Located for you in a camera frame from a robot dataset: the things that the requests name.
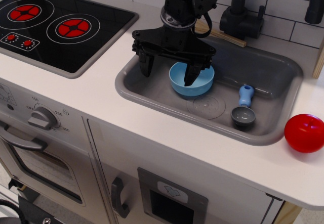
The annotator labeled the blue handled grey spoon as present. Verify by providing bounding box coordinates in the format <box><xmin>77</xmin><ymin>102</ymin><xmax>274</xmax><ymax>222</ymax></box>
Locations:
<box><xmin>231</xmin><ymin>85</ymin><xmax>256</xmax><ymax>127</ymax></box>

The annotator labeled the wooden strip behind sink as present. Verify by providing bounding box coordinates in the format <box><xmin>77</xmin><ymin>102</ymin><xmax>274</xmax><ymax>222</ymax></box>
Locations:
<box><xmin>195</xmin><ymin>20</ymin><xmax>247</xmax><ymax>48</ymax></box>

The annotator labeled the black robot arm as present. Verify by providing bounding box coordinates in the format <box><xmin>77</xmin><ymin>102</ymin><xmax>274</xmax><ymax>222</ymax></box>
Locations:
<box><xmin>132</xmin><ymin>0</ymin><xmax>217</xmax><ymax>86</ymax></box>

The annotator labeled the red toy tomato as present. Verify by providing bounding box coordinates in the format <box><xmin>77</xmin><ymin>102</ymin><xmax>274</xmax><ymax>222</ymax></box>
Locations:
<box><xmin>284</xmin><ymin>114</ymin><xmax>323</xmax><ymax>153</ymax></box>

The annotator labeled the black toy stovetop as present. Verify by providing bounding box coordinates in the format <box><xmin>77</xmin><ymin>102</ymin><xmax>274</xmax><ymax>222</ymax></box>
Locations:
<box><xmin>1</xmin><ymin>0</ymin><xmax>139</xmax><ymax>79</ymax></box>

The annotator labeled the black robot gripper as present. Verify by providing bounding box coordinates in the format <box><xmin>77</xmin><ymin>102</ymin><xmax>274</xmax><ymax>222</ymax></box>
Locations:
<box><xmin>132</xmin><ymin>25</ymin><xmax>216</xmax><ymax>86</ymax></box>

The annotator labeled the grey toy sink basin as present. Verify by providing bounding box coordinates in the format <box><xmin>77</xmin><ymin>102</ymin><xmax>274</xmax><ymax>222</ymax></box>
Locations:
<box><xmin>115</xmin><ymin>38</ymin><xmax>303</xmax><ymax>146</ymax></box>

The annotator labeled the toy oven door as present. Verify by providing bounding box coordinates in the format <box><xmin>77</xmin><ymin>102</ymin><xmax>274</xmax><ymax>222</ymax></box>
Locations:
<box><xmin>1</xmin><ymin>124</ymin><xmax>110</xmax><ymax>223</ymax></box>

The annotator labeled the dark grey toy faucet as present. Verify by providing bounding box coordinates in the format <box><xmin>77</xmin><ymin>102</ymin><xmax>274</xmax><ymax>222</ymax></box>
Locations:
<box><xmin>220</xmin><ymin>0</ymin><xmax>323</xmax><ymax>39</ymax></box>

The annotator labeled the grey cabinet door handle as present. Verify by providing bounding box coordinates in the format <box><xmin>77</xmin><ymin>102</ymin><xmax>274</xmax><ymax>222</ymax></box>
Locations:
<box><xmin>111</xmin><ymin>177</ymin><xmax>130</xmax><ymax>218</ymax></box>

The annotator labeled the grey oven door handle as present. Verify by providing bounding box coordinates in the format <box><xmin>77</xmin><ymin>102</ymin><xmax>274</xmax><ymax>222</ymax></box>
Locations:
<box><xmin>1</xmin><ymin>121</ymin><xmax>48</xmax><ymax>152</ymax></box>

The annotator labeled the light blue plastic bowl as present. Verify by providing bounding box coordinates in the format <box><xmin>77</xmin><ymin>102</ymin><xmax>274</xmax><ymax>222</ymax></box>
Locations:
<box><xmin>169</xmin><ymin>62</ymin><xmax>215</xmax><ymax>97</ymax></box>

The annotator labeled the grey oven knob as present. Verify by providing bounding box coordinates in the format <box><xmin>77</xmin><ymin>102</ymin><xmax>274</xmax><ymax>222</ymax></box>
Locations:
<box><xmin>27</xmin><ymin>107</ymin><xmax>58</xmax><ymax>130</ymax></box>

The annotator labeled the grey dishwasher panel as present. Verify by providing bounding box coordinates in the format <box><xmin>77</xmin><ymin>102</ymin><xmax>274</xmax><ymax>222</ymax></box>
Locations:
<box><xmin>137</xmin><ymin>168</ymin><xmax>209</xmax><ymax>224</ymax></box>

